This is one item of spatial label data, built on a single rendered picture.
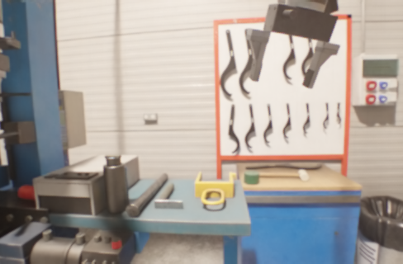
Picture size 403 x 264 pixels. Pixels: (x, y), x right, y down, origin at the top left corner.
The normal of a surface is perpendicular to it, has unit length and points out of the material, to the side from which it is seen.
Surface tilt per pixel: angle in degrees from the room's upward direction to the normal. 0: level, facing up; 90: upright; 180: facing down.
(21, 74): 90
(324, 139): 90
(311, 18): 113
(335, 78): 90
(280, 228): 90
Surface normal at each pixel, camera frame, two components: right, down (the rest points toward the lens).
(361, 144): -0.11, 0.11
